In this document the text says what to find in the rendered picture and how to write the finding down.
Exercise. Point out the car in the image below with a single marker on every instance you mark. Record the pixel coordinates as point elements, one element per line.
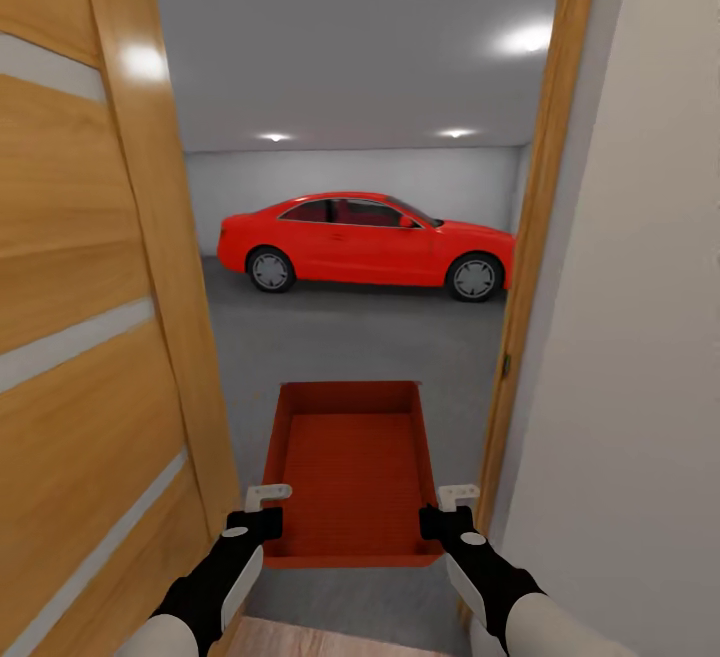
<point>366,238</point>

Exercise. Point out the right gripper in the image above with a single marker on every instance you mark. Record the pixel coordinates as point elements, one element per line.
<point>434,521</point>

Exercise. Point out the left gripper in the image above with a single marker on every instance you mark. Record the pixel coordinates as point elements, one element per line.
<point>269,519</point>

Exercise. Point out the door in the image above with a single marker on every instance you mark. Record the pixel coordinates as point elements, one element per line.
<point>117,472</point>

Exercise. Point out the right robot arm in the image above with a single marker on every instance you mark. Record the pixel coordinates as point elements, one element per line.
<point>505,598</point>

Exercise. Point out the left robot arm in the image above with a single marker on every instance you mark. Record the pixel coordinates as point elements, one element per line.
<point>198,609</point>

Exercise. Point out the storage box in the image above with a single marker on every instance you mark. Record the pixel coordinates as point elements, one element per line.
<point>357,459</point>

